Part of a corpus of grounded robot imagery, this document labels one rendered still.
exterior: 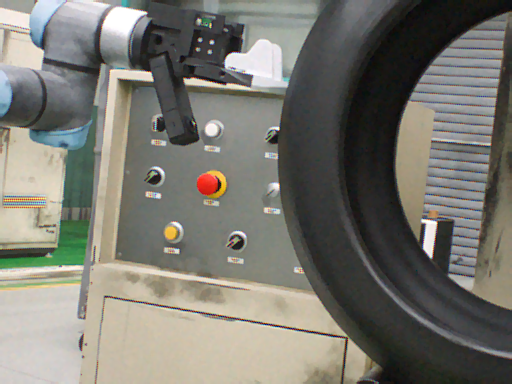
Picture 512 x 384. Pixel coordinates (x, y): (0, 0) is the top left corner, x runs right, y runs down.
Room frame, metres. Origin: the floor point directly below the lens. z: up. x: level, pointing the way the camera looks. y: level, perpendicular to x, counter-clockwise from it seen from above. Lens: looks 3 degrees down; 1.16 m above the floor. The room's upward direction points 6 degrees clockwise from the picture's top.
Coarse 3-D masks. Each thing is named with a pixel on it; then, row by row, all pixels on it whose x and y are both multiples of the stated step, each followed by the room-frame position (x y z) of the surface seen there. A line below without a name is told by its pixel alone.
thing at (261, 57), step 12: (252, 48) 1.20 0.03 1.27; (264, 48) 1.20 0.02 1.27; (228, 60) 1.21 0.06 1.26; (240, 60) 1.20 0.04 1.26; (252, 60) 1.20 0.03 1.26; (264, 60) 1.19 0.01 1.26; (252, 72) 1.20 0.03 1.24; (264, 72) 1.19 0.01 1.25; (252, 84) 1.19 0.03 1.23; (264, 84) 1.19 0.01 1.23; (276, 84) 1.19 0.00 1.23
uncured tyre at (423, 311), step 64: (384, 0) 1.05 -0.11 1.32; (448, 0) 1.30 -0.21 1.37; (320, 64) 1.07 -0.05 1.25; (384, 64) 1.32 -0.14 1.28; (320, 128) 1.06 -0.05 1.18; (384, 128) 1.32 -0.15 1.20; (320, 192) 1.06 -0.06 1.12; (384, 192) 1.32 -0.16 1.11; (320, 256) 1.06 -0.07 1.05; (384, 256) 1.31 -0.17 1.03; (384, 320) 1.04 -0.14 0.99; (448, 320) 1.28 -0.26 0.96
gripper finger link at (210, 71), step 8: (192, 72) 1.23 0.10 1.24; (200, 72) 1.20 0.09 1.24; (208, 72) 1.19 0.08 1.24; (216, 72) 1.19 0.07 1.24; (224, 72) 1.19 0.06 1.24; (232, 72) 1.19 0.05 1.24; (240, 72) 1.19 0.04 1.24; (224, 80) 1.19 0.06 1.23; (232, 80) 1.19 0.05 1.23; (240, 80) 1.19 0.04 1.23; (248, 80) 1.19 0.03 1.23
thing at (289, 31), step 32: (128, 0) 1.89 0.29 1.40; (160, 0) 1.87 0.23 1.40; (192, 0) 1.85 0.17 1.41; (224, 0) 1.83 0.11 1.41; (256, 0) 1.81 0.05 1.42; (288, 0) 1.79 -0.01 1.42; (320, 0) 1.77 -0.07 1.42; (256, 32) 1.80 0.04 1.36; (288, 32) 1.79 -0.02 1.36; (288, 64) 1.78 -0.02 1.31
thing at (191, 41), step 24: (144, 24) 1.24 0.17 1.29; (168, 24) 1.24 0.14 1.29; (192, 24) 1.21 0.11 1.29; (216, 24) 1.20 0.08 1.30; (240, 24) 1.25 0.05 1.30; (144, 48) 1.24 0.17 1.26; (168, 48) 1.24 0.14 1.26; (192, 48) 1.22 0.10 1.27; (216, 48) 1.21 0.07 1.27; (240, 48) 1.26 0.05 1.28
